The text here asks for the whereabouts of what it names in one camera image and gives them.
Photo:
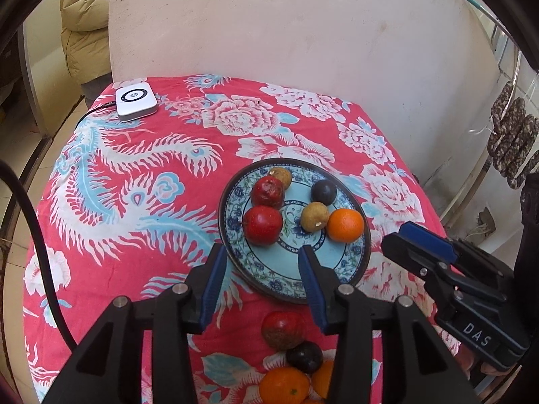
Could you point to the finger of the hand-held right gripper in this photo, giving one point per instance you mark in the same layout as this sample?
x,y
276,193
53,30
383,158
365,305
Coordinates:
x,y
408,252
429,237

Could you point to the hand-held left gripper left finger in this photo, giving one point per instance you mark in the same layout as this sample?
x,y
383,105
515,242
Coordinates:
x,y
212,286

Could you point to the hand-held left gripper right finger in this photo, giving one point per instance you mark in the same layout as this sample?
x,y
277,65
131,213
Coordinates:
x,y
313,290

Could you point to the wrinkled red brown fruit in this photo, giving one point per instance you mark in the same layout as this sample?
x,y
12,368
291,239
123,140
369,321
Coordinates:
x,y
282,330

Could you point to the blue white patterned plate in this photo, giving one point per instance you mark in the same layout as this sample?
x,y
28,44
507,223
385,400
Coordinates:
x,y
269,256

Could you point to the dark purple plum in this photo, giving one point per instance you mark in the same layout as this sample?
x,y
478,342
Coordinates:
x,y
323,191
304,357

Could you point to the brown round fruit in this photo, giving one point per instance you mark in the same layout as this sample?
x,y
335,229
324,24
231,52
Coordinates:
x,y
313,216
283,176

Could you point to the smooth red apple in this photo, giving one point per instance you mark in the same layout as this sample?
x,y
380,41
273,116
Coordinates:
x,y
262,225

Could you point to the wrinkled dark red fruit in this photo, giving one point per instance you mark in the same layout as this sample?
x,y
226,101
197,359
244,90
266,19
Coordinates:
x,y
267,192

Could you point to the red floral tablecloth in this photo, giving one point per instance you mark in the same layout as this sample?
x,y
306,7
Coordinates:
x,y
126,240

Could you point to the white square device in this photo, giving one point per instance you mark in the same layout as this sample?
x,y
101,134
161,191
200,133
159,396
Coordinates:
x,y
134,101

